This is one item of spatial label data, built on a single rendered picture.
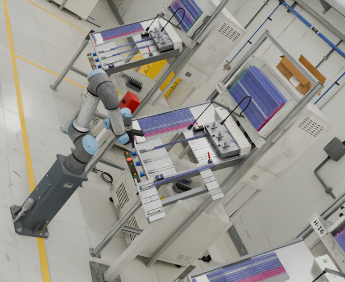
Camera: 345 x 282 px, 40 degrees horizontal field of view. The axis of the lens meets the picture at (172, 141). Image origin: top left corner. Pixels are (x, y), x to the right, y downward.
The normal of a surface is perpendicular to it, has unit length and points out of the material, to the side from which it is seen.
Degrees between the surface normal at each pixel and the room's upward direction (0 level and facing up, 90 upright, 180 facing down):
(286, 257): 44
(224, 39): 90
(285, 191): 90
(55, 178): 90
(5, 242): 0
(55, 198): 90
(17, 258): 0
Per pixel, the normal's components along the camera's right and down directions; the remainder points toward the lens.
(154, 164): -0.04, -0.74
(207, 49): 0.31, 0.62
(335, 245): -0.72, -0.33
